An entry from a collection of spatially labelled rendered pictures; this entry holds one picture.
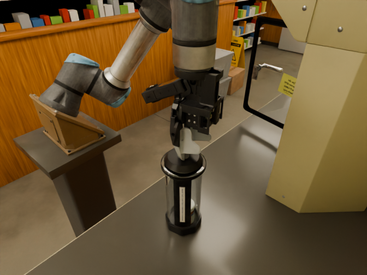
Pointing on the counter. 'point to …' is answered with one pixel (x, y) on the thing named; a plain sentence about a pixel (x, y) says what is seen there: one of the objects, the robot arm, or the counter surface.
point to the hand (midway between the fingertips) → (183, 150)
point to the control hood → (297, 16)
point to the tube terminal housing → (327, 117)
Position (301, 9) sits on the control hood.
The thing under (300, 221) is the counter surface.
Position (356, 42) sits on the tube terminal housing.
